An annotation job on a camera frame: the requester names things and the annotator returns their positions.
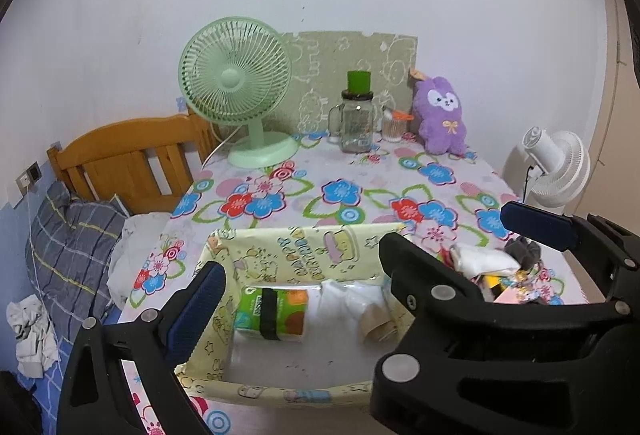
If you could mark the beige printed board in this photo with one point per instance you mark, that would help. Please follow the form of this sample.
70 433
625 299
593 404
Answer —
320 65

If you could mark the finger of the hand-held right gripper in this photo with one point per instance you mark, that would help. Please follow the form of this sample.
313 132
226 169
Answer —
425 280
540 225

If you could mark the small jar with orange lid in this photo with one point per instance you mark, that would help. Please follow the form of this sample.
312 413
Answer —
392 127

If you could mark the green tissue packet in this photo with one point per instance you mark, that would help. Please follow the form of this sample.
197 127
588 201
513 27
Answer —
287 315

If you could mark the white plastic bag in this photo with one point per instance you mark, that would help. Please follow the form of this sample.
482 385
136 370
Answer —
350 297

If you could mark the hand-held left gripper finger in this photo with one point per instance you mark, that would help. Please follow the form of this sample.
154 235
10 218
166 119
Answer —
197 307

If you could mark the purple plush toy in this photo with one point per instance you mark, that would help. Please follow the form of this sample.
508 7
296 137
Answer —
440 115

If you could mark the crumpled white cloth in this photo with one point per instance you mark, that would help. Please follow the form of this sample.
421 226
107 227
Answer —
32 335

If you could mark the green cup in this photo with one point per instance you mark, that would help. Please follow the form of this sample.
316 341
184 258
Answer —
359 82

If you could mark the grey plaid pillow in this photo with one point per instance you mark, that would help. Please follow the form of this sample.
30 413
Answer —
70 245

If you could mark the blue bed sheet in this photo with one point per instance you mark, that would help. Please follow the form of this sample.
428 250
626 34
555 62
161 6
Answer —
50 395

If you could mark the yellow printed storage box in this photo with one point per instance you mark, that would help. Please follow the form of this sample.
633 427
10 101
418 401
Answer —
280 250

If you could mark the glass jar mug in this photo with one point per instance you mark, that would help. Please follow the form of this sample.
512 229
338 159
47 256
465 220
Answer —
356 125

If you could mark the brown paper item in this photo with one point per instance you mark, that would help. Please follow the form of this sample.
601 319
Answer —
377 325

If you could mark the yellow packet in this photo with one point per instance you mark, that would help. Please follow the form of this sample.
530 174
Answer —
496 286

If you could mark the white sock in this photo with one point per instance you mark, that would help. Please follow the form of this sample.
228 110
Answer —
482 260

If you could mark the green desk fan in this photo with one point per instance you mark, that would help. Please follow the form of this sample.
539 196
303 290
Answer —
235 80

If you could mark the wall socket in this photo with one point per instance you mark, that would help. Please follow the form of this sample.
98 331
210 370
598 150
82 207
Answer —
29 175

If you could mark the white fan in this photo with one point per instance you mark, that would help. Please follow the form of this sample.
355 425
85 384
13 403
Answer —
557 170

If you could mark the wooden bed headboard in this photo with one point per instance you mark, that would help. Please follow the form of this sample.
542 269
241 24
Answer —
120 155

